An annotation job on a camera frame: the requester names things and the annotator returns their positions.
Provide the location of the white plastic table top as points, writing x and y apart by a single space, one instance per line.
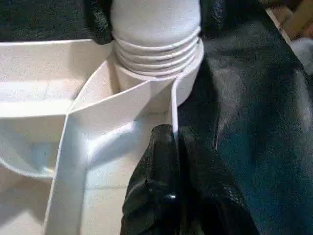
98 112

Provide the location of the white plastic table leg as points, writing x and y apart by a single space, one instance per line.
156 29

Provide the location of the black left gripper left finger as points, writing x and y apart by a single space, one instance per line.
154 191

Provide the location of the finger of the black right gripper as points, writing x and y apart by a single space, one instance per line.
100 19
217 17

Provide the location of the black work mat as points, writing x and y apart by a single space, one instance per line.
264 122

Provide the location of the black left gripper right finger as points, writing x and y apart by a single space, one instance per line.
210 196

